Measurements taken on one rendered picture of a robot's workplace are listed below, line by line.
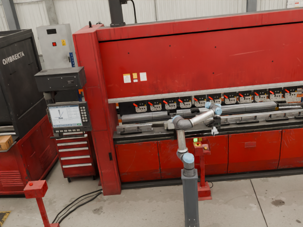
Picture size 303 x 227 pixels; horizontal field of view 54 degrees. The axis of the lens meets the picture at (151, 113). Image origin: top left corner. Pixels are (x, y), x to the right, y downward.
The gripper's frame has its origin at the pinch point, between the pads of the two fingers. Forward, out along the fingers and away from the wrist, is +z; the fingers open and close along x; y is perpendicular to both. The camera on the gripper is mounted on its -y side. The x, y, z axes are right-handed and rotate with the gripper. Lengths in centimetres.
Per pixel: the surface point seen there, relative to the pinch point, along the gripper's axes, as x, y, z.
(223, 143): 96, -7, -20
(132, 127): 42, -122, -19
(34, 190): -43, -178, 89
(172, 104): 38, -68, -52
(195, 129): 70, -41, -30
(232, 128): 84, 6, -39
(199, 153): 62, -28, 5
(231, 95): 60, 5, -76
